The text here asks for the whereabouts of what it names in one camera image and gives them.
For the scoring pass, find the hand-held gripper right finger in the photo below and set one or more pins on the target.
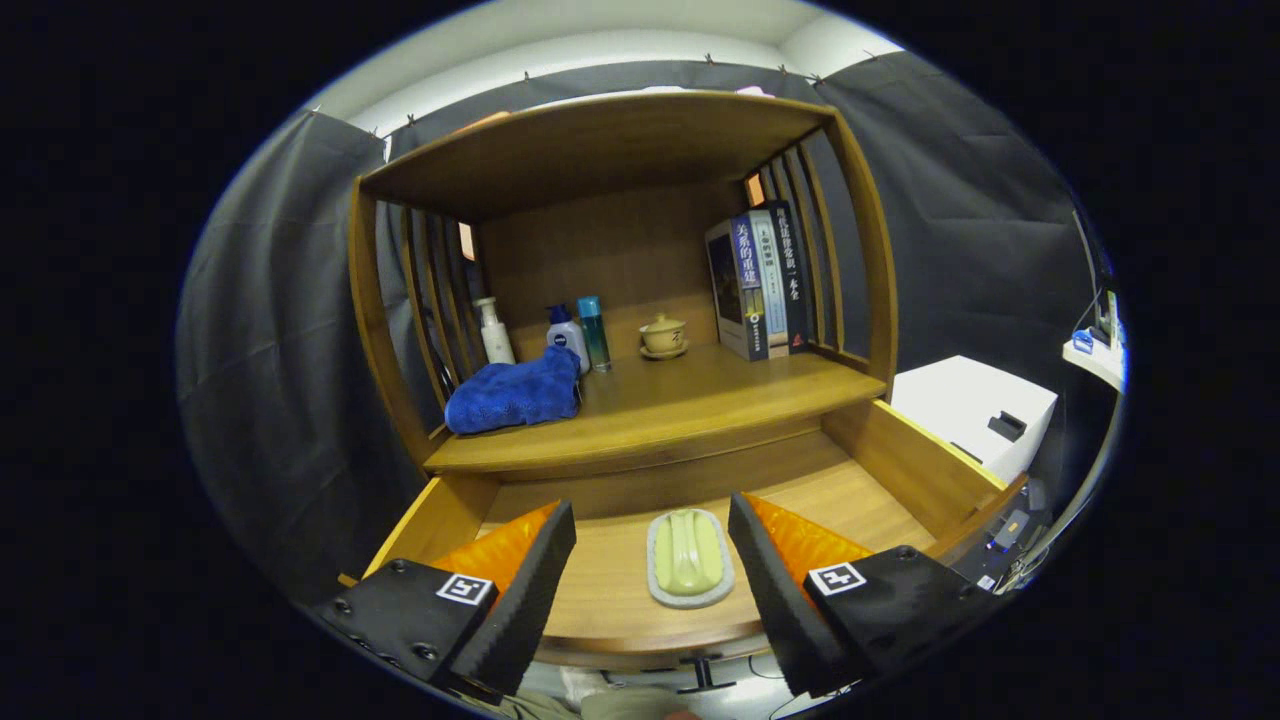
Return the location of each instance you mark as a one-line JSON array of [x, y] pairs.
[[780, 600]]

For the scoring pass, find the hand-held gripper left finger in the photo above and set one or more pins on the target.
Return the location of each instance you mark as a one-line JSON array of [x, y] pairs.
[[525, 600]]

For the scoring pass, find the wooden drawer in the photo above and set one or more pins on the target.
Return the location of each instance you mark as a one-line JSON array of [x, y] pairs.
[[620, 580]]

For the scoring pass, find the green soap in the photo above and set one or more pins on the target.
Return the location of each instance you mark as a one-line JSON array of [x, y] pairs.
[[688, 555]]

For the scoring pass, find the white filing cabinet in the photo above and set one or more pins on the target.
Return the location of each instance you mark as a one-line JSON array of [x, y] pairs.
[[960, 400]]

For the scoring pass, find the wooden cabinet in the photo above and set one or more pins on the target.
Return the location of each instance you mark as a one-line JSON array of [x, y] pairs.
[[600, 250]]

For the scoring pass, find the person's leg in khaki trousers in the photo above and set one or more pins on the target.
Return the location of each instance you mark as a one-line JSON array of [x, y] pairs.
[[630, 705]]

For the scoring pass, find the blue towel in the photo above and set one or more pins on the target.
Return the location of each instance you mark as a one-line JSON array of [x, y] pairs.
[[510, 395]]

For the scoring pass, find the small grey box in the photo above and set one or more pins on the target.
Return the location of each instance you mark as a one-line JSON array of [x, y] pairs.
[[1008, 530]]

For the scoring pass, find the white pump bottle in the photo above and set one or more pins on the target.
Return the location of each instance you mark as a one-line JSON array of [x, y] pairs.
[[496, 340]]

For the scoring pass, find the white bottle with blue cap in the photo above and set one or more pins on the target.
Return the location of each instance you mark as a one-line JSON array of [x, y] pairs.
[[567, 340]]

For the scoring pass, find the teal bottle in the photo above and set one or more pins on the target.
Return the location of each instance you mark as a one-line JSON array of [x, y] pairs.
[[594, 335]]

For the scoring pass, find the beige lidded teacup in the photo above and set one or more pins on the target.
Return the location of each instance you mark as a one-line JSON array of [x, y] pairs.
[[663, 336]]

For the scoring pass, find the book with light blue spine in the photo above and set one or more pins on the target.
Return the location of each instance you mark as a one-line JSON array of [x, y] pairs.
[[772, 290]]

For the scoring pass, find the book with dark cover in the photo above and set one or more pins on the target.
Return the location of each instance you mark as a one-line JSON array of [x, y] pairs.
[[728, 290]]

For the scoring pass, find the book with black spine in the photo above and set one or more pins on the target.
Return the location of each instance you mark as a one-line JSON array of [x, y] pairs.
[[793, 270]]

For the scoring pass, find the white desk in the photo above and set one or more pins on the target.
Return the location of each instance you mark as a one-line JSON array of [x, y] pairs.
[[1095, 360]]

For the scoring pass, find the small blue object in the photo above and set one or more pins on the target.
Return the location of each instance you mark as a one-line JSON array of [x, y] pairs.
[[1083, 341]]

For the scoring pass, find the black backdrop cloth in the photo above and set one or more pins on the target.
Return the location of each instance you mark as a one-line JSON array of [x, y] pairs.
[[950, 200]]

